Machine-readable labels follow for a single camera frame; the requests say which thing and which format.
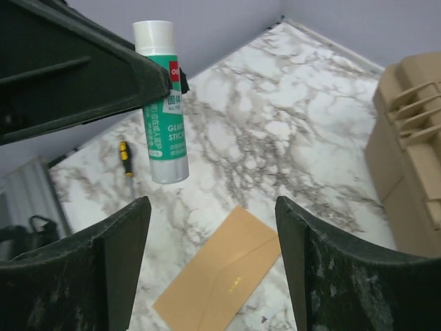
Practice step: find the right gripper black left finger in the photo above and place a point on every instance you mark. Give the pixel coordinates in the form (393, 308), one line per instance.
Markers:
(86, 281)

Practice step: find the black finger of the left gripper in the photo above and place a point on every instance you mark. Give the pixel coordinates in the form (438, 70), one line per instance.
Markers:
(59, 70)
(184, 83)

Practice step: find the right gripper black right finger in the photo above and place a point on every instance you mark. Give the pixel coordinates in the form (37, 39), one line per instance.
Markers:
(338, 281)

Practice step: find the green white glue stick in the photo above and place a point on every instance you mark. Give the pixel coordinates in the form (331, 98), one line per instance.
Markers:
(164, 122)

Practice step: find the brown paper envelope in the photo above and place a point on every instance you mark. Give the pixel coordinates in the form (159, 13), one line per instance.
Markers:
(216, 283)

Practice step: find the small black screwdriver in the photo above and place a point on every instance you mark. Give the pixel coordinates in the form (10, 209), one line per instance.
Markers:
(125, 155)

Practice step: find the tan plastic tool case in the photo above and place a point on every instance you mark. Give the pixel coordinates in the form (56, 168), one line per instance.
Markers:
(403, 152)

